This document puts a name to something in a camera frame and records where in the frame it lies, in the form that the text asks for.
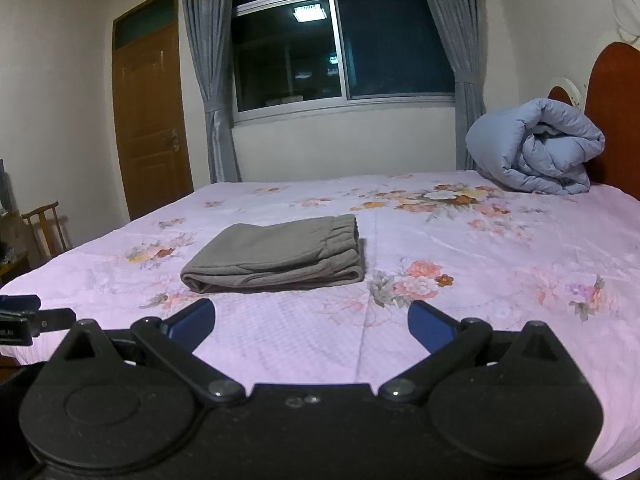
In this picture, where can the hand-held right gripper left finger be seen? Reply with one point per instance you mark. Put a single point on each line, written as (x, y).
(192, 322)

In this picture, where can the white-framed window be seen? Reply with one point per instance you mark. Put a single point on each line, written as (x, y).
(345, 45)

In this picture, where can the pink floral bed sheet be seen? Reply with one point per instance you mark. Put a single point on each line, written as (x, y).
(500, 260)

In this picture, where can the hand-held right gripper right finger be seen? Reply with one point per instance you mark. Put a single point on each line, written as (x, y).
(430, 325)

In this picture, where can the grey-beige pants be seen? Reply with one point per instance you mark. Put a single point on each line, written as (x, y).
(280, 255)

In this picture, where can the wooden chair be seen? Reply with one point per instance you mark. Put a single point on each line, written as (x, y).
(45, 230)

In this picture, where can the cluttered side table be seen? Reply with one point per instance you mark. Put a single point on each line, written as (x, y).
(11, 245)

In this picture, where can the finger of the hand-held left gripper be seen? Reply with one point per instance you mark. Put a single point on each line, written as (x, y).
(20, 303)
(55, 320)

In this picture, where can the brown wooden door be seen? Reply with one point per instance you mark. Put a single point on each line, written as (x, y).
(147, 110)

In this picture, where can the rolled light blue duvet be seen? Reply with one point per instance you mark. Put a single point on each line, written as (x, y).
(530, 145)

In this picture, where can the grey curtain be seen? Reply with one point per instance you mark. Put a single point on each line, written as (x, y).
(465, 35)
(210, 60)

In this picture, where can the red-brown wooden headboard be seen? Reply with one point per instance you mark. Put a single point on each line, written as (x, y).
(617, 110)

